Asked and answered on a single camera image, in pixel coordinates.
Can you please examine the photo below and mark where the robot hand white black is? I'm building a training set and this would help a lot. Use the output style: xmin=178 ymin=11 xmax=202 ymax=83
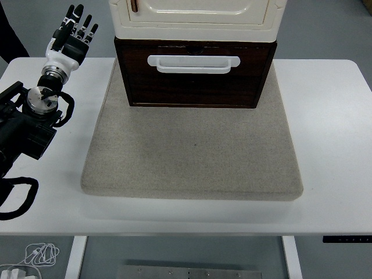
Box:
xmin=45 ymin=4 xmax=99 ymax=72

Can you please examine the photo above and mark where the white drawer handle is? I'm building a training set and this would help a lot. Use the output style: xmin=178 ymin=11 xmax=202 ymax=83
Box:
xmin=147 ymin=54 xmax=241 ymax=74

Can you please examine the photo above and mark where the dark brown wooden drawer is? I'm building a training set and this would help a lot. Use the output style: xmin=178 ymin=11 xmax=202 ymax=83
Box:
xmin=114 ymin=37 xmax=278 ymax=109

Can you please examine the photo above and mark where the person's leg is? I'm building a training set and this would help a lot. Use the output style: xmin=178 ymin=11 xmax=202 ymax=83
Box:
xmin=0 ymin=2 xmax=30 ymax=64

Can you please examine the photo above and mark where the beige fabric mat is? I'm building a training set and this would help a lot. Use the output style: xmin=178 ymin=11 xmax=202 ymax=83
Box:
xmin=80 ymin=59 xmax=304 ymax=202

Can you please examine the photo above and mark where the white table leg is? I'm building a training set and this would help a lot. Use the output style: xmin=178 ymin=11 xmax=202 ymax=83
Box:
xmin=281 ymin=235 xmax=303 ymax=279
xmin=64 ymin=235 xmax=88 ymax=279

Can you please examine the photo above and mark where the white power adapter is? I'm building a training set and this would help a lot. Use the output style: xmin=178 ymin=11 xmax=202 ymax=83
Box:
xmin=1 ymin=269 xmax=28 ymax=279

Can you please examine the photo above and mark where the black table control panel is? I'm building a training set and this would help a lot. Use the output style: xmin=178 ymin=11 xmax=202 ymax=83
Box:
xmin=322 ymin=235 xmax=372 ymax=244

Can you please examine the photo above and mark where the white cable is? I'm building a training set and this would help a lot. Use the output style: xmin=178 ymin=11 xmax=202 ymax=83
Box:
xmin=0 ymin=242 xmax=61 ymax=279

